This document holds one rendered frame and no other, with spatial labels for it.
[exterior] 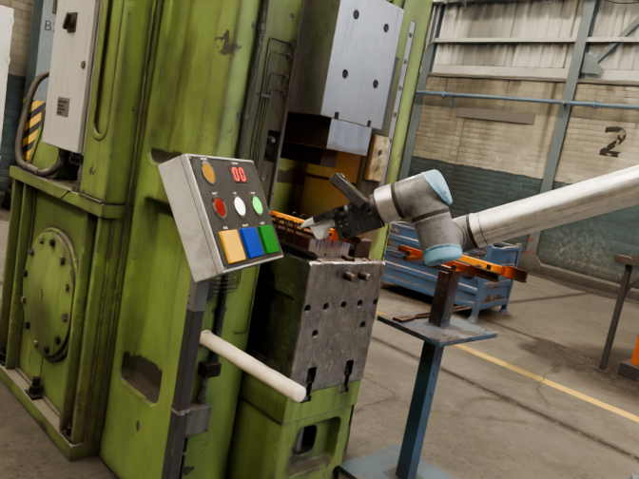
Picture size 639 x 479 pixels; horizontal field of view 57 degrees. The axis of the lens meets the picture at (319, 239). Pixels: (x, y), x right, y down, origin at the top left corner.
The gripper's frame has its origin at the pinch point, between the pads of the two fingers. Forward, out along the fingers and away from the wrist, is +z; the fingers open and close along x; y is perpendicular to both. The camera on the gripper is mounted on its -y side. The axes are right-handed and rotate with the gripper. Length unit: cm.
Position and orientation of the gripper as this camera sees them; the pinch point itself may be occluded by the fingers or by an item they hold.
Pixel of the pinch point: (304, 222)
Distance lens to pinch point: 152.0
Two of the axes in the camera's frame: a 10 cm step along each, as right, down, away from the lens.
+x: 3.4, -0.8, 9.4
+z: -8.9, 2.9, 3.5
